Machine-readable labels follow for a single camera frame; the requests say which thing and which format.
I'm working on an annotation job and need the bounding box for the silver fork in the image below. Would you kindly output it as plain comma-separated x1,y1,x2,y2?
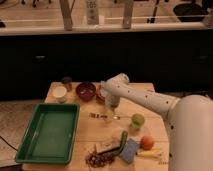
89,113,121,120

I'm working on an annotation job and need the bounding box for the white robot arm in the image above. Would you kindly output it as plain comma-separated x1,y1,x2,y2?
102,73,213,171

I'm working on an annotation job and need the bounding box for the orange bowl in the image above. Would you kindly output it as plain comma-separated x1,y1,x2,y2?
96,85,105,104

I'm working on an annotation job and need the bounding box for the blue grey cloth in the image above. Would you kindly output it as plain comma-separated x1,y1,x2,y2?
100,81,107,98

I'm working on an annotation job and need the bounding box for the dark red bowl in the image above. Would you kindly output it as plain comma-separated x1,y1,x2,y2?
76,82,96,102

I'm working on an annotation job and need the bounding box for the green cup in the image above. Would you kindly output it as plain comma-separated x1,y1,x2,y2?
131,113,145,130

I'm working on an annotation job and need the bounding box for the green cucumber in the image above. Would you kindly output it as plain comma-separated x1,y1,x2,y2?
113,131,128,156

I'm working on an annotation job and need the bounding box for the white box with dark edge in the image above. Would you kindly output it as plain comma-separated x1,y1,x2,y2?
96,139,120,153

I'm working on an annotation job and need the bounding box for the dark brown cup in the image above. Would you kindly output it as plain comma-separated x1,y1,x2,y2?
61,77,72,92

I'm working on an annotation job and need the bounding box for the orange fruit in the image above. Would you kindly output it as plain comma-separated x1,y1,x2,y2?
140,135,154,150

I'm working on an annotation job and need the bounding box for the white cup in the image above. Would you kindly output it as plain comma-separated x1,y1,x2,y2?
52,86,67,103

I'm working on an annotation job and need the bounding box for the blue sponge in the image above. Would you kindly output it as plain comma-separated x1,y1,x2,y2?
119,139,139,164

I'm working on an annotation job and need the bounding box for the bunch of red grapes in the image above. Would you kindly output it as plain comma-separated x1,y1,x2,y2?
85,152,115,168

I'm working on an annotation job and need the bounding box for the yellow banana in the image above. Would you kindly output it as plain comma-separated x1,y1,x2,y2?
136,149,163,159

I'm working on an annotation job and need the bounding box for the green plastic tray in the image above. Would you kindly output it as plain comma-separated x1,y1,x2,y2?
15,103,80,165

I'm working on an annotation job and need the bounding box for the white remote control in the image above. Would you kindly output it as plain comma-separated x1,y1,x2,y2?
86,0,99,25

